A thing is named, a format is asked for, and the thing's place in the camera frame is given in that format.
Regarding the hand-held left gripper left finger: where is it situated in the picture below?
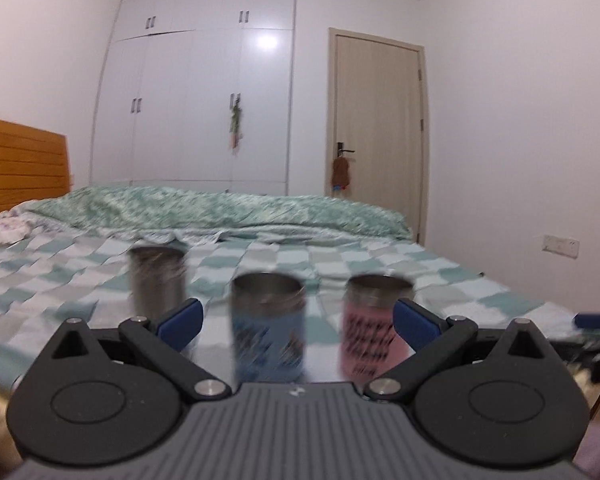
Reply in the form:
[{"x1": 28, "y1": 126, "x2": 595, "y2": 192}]
[{"x1": 45, "y1": 298, "x2": 232, "y2": 403}]

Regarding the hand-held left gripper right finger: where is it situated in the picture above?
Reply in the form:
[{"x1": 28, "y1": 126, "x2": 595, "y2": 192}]
[{"x1": 364, "y1": 297, "x2": 561, "y2": 403}]

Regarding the blue printed steel cup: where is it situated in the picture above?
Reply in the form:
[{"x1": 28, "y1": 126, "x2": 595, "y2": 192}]
[{"x1": 229, "y1": 272, "x2": 307, "y2": 383}]

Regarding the pink printed steel cup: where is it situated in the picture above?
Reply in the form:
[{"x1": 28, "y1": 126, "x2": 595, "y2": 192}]
[{"x1": 339, "y1": 274, "x2": 415, "y2": 383}]

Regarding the plain steel cup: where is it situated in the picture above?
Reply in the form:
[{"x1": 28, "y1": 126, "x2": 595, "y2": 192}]
[{"x1": 128, "y1": 245, "x2": 187, "y2": 317}]

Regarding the checkered bed sheet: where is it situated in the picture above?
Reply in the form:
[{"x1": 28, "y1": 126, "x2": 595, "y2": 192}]
[{"x1": 0, "y1": 220, "x2": 597, "y2": 391}]

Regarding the green patterned quilt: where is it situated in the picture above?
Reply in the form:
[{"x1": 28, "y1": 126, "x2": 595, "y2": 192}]
[{"x1": 11, "y1": 184, "x2": 414, "y2": 242}]

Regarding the brown hanging cloth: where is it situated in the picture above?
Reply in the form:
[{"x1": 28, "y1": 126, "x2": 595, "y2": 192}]
[{"x1": 331, "y1": 156, "x2": 352, "y2": 192}]

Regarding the beige wooden door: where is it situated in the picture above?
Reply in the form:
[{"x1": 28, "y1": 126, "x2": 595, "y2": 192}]
[{"x1": 325, "y1": 27, "x2": 430, "y2": 247}]

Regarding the green hanging ornament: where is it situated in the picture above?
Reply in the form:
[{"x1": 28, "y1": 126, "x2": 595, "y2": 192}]
[{"x1": 228, "y1": 96, "x2": 243, "y2": 152}]

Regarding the orange wooden headboard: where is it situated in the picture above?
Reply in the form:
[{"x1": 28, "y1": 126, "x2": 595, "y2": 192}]
[{"x1": 0, "y1": 115, "x2": 72, "y2": 219}]

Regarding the white wardrobe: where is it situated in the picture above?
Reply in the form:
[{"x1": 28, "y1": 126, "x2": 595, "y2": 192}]
[{"x1": 90, "y1": 0, "x2": 298, "y2": 197}]

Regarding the white wall socket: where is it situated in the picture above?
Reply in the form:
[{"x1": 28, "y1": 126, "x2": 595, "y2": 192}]
[{"x1": 542, "y1": 233, "x2": 580, "y2": 260}]

